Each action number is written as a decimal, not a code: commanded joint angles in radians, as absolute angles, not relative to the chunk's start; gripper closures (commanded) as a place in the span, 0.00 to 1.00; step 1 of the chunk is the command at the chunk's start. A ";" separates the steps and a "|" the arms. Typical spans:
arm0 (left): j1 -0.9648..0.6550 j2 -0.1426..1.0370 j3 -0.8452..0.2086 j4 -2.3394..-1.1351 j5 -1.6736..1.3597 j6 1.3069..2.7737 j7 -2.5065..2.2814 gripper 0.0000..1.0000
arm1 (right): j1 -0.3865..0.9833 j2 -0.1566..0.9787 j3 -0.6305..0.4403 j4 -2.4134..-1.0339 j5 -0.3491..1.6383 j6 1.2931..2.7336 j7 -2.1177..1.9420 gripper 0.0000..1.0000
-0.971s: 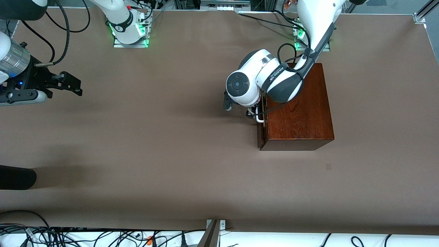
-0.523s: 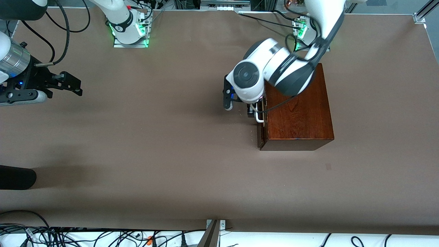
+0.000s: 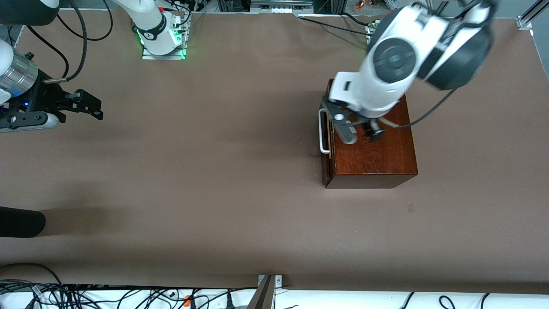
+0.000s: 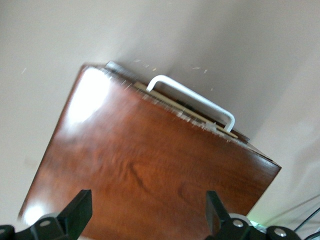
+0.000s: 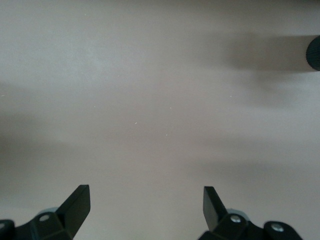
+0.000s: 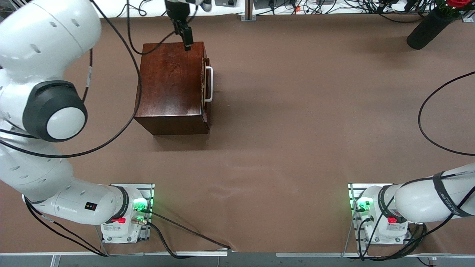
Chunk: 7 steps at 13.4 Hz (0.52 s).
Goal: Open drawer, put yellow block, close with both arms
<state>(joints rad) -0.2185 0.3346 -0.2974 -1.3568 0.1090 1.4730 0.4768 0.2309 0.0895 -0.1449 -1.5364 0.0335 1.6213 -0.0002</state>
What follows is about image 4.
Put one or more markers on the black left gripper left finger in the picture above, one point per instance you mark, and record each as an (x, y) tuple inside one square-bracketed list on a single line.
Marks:
[(67, 222)]

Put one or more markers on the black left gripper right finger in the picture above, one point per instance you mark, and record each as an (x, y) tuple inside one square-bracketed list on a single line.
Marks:
[(225, 227)]

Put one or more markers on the dark brown wooden cabinet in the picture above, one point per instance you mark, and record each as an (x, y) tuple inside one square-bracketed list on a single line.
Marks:
[(150, 162)]

